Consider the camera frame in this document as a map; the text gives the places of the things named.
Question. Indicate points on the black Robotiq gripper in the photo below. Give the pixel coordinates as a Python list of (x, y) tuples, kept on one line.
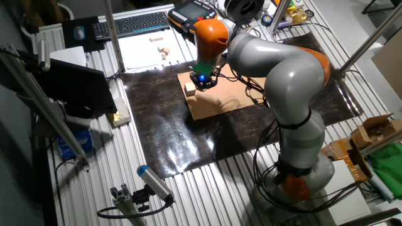
[(202, 81)]

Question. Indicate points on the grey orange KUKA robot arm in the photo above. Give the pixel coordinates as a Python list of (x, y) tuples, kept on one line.
[(282, 78)]

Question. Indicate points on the brown cardboard sheet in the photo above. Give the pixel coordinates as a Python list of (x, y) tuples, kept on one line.
[(220, 103)]

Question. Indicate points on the small wooden stick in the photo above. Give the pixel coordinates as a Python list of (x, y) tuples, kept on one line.
[(156, 39)]

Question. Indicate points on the dark marble pattern mat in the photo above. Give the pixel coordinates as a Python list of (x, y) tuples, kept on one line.
[(157, 125)]

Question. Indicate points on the white paper sheet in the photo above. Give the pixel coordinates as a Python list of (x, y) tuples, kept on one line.
[(141, 53)]

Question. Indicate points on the orange black teach pendant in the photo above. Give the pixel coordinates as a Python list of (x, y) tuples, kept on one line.
[(188, 12)]

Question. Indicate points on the black filament spool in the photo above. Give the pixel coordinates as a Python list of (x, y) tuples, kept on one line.
[(242, 9)]

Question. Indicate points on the small open white box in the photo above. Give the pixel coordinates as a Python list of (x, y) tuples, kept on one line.
[(121, 113)]

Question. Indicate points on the black computer keyboard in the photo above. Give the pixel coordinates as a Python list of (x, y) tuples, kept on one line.
[(132, 25)]

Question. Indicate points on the purple marker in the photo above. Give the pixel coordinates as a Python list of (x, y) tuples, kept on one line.
[(284, 24)]

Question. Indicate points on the black mouse pad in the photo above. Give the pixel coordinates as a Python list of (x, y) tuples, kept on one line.
[(94, 44)]

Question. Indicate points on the clear bag of gold items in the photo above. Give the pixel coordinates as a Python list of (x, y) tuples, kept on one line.
[(296, 15)]

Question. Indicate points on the black laptop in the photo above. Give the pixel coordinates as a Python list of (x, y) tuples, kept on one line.
[(75, 84)]

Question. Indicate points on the blue grey computer mouse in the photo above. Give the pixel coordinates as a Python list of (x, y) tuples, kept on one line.
[(79, 33)]

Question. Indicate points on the white paper pad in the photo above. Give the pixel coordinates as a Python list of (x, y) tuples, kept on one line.
[(67, 56)]

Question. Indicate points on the blue tissue pack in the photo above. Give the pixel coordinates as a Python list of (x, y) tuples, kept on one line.
[(75, 141)]

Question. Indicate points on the white plant pot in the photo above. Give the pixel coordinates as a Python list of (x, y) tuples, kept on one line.
[(68, 9)]

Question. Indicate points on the taped flat cardboard box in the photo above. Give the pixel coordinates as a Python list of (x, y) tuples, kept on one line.
[(342, 150)]

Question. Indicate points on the open cardboard box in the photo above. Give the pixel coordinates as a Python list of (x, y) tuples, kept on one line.
[(373, 128)]

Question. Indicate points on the white flat box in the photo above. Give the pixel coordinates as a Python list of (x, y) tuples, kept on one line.
[(345, 194)]

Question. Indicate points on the brown board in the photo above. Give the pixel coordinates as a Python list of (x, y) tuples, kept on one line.
[(391, 62)]

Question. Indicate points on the black chair legs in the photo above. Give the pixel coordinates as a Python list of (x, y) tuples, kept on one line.
[(377, 5)]

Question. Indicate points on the green cloth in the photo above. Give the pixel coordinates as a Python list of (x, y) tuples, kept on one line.
[(387, 169)]

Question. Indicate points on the aluminium frame pole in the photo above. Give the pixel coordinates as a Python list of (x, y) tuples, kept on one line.
[(279, 15), (113, 34), (381, 142), (370, 40)]

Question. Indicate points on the silver camera with blue end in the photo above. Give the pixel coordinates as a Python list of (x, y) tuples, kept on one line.
[(155, 183)]

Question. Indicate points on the black camera clamp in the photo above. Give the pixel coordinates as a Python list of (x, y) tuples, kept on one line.
[(141, 197)]

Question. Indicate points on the short aluminium extrusion post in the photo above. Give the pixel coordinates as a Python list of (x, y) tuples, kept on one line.
[(125, 204)]

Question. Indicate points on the silver camera on pole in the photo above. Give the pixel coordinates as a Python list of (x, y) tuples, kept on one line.
[(44, 55)]

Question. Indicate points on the slanted aluminium frame beam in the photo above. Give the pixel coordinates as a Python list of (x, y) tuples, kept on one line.
[(41, 103)]

